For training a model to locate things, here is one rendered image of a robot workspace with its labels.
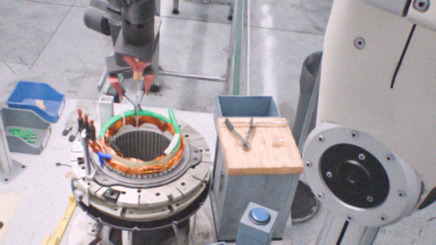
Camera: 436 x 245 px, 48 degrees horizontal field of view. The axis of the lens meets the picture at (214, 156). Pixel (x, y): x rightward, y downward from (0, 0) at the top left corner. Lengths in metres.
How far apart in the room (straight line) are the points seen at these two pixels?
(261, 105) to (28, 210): 0.73
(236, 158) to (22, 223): 0.62
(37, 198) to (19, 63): 2.25
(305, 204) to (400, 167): 2.03
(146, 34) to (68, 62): 2.77
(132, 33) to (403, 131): 0.50
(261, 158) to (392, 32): 0.75
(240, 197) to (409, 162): 0.70
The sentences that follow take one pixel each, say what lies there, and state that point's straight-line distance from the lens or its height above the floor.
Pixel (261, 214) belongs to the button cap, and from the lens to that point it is 1.10.
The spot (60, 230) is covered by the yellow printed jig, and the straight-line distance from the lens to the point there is 1.40.
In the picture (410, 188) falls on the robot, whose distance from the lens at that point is 0.63.
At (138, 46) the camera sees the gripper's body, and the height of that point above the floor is 1.41.
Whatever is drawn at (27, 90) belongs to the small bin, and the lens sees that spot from 1.88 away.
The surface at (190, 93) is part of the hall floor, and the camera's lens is 3.31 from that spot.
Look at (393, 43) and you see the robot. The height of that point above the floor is 1.63.
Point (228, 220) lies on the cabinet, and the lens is 1.31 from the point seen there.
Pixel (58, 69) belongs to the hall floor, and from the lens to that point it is 3.56.
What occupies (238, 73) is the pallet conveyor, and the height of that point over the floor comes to 0.76.
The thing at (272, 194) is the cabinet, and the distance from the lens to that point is 1.27.
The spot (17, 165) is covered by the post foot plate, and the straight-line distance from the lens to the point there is 1.62.
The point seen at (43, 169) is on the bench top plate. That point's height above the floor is 0.78.
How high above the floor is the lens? 1.84
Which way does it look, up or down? 41 degrees down
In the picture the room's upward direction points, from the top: 7 degrees clockwise
